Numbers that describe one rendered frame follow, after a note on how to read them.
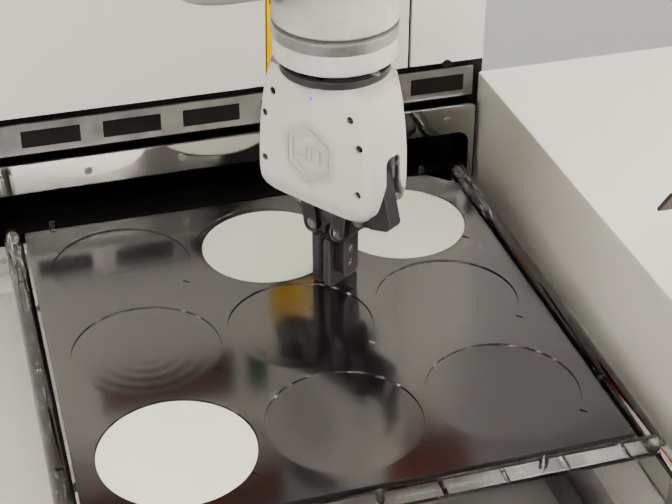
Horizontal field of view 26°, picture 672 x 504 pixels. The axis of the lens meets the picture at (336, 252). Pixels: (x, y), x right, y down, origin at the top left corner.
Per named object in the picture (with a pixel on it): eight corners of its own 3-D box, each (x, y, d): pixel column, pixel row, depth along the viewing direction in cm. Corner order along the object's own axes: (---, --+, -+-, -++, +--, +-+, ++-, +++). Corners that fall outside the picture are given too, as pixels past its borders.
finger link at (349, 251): (321, 206, 102) (321, 285, 105) (357, 221, 100) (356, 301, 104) (350, 188, 104) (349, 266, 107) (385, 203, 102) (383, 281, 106)
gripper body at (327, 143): (239, 43, 97) (245, 188, 103) (359, 88, 91) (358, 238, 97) (313, 7, 101) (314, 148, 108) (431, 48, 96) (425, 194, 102)
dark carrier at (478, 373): (25, 240, 111) (24, 233, 111) (448, 177, 119) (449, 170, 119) (89, 549, 84) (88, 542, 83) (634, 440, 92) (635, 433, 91)
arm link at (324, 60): (239, 18, 95) (241, 59, 97) (344, 55, 90) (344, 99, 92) (322, -21, 100) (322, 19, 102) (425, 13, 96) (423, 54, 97)
